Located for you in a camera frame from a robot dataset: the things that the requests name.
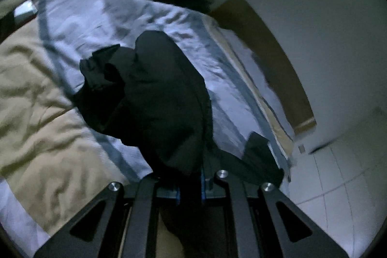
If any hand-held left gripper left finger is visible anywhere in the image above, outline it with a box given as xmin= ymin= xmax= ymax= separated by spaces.
xmin=33 ymin=176 xmax=182 ymax=258

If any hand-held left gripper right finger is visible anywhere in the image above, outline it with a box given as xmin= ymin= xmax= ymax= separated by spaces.
xmin=200 ymin=167 xmax=349 ymax=258

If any black garment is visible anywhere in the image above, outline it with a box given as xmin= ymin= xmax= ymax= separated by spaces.
xmin=73 ymin=30 xmax=285 ymax=258

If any wooden headboard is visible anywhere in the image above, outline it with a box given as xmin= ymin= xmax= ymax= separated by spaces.
xmin=208 ymin=0 xmax=317 ymax=136

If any beige blanket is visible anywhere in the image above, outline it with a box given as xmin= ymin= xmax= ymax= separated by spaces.
xmin=0 ymin=23 xmax=185 ymax=258

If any bed with white-beige bedding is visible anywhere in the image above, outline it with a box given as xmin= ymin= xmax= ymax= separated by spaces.
xmin=0 ymin=0 xmax=295 ymax=257

